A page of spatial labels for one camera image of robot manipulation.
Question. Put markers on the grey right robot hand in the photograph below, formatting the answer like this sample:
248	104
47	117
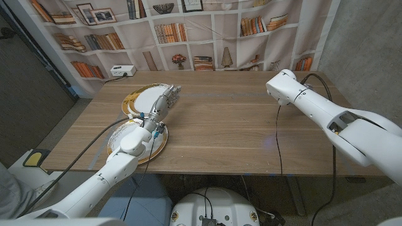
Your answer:
308	86

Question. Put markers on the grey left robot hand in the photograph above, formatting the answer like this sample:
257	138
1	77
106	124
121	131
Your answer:
161	103

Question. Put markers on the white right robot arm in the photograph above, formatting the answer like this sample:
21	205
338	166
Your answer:
314	103

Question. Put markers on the white gold-rimmed plate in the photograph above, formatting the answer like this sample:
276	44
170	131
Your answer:
160	141
141	100

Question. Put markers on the white power strip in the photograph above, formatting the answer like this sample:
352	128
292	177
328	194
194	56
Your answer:
121	70

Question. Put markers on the printed bookshelf backdrop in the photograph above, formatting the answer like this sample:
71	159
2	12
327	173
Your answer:
201	37

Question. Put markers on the grey table leg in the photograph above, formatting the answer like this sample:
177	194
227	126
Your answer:
295	194

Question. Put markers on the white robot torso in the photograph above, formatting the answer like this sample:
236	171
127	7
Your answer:
220	207

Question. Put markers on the yellow and black foot pedal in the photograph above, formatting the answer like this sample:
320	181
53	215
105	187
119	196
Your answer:
34	158

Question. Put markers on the person in grey trousers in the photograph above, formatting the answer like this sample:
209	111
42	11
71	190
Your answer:
12	194

